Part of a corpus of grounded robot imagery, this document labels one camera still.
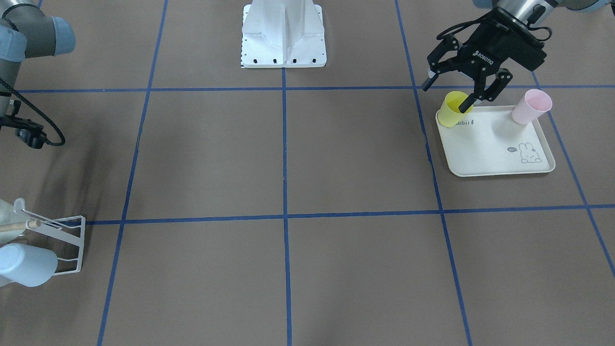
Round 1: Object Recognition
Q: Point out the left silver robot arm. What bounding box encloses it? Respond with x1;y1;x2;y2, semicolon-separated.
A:
422;0;614;112

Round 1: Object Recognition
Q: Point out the yellow cup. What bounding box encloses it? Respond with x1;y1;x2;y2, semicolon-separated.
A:
437;90;474;128

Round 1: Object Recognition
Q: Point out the white wire cup rack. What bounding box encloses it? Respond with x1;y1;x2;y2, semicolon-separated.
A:
1;198;86;275

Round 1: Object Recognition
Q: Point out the cream white cup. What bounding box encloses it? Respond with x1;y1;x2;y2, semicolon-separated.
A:
0;199;30;245

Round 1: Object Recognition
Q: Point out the cream rabbit tray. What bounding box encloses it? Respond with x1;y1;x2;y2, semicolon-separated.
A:
436;106;556;177

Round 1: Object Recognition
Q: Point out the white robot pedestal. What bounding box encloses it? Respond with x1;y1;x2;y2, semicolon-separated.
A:
240;0;327;69

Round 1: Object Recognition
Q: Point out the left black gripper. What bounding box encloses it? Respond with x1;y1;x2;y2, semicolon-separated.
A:
422;10;546;113

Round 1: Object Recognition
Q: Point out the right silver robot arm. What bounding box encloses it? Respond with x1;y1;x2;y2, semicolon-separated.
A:
0;0;75;87

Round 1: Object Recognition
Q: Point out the blue cup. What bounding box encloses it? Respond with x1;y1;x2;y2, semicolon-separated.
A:
0;243;58;287

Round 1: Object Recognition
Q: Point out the pink cup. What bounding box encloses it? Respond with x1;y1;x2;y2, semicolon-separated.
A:
511;88;553;125

